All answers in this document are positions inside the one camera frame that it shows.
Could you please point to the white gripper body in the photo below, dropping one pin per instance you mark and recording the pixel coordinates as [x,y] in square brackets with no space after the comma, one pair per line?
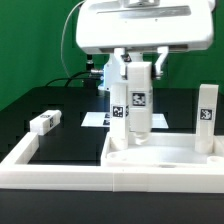
[144,25]

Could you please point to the AprilTag marker sheet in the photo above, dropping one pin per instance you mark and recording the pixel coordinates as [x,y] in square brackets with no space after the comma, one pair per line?
[102,119]

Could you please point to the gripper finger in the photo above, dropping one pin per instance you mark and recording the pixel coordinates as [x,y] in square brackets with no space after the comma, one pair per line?
[121,56]
[162,52]

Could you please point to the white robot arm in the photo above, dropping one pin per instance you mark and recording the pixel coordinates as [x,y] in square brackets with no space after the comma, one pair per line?
[110,76]

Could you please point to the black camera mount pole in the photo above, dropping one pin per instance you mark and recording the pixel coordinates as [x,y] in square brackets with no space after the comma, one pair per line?
[89,63]

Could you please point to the white U-shaped obstacle fence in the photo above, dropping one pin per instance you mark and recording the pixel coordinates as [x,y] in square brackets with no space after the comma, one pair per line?
[17,172]

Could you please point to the white desk tabletop panel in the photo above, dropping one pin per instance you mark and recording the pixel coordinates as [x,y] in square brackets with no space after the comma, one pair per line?
[169,150]

